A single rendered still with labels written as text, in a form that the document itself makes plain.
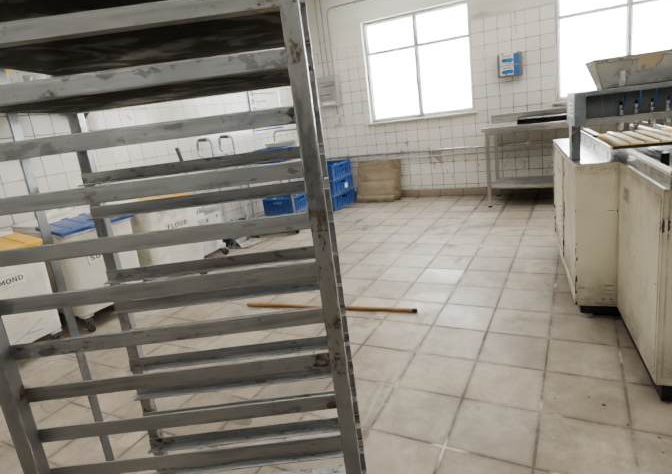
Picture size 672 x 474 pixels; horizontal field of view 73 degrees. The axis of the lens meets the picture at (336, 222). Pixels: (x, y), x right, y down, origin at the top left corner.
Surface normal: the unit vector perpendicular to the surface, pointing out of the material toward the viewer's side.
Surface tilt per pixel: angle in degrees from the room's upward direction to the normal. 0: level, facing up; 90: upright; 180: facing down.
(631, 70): 115
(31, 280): 91
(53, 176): 90
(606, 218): 90
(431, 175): 90
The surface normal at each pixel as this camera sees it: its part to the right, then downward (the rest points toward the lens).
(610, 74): -0.26, 0.64
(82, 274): 0.87, 0.08
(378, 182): -0.48, -0.15
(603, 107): -0.35, 0.26
